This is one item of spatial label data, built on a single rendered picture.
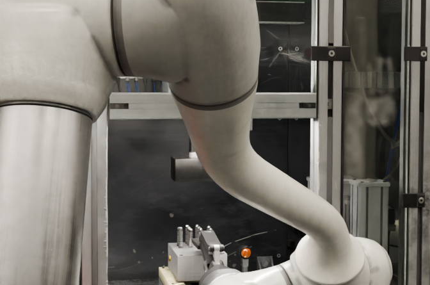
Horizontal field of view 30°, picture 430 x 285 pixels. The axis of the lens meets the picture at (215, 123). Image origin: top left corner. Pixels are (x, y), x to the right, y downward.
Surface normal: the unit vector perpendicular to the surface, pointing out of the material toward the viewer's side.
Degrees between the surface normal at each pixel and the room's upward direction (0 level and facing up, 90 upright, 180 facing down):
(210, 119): 143
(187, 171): 90
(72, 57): 93
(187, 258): 90
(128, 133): 90
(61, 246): 80
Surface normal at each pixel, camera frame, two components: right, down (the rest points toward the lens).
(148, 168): 0.20, 0.05
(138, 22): -0.12, 0.37
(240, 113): 0.65, 0.62
